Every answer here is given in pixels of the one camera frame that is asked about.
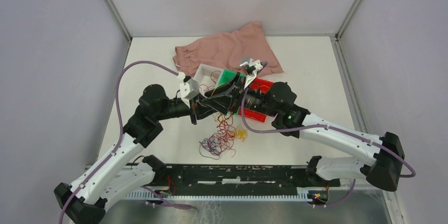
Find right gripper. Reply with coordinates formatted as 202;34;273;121
201;72;278;118

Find coloured cable pile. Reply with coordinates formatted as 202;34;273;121
199;112;249;160

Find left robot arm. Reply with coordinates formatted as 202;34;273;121
54;83;242;223

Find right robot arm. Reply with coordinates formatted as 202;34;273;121
199;73;415;192

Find green plastic bin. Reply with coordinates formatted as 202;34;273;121
216;70;241;88

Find translucent white bin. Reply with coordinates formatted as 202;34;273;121
193;64;224;87

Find red plastic bin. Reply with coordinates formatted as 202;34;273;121
244;78;274;123

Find pink cloth shorts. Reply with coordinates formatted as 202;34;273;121
173;21;284;77

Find red cables in white bin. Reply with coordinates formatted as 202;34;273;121
198;70;222;94

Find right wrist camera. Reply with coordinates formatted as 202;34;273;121
240;57;268;89

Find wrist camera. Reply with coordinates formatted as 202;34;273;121
240;57;268;89
179;78;200;108

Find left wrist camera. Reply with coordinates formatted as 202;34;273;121
179;78;200;108

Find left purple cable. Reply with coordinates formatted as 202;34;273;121
58;60;188;224

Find purple cable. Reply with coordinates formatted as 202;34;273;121
240;61;416;178
58;60;188;224

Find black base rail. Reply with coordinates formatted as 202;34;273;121
141;155;341;197

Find white cable duct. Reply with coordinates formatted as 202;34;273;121
123;188;312;203

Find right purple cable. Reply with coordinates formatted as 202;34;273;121
240;61;416;178

